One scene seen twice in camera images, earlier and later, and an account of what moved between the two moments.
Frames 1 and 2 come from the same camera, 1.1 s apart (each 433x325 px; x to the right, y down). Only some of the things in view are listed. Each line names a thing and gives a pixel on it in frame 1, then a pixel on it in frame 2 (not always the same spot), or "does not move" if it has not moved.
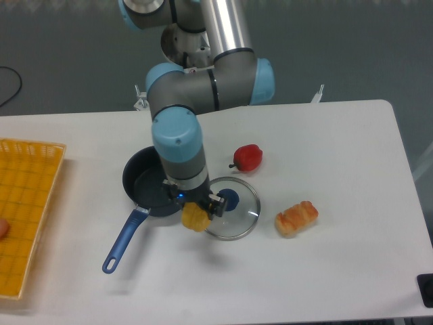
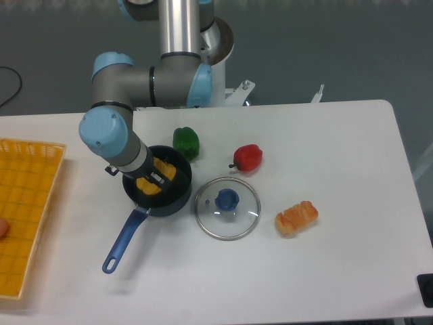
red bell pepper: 247,158 does not move
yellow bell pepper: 195,217 -> 165,168
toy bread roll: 296,219 does not move
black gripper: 200,196 -> 147,170
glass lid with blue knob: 242,210 does not move
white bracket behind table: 316,97 does not move
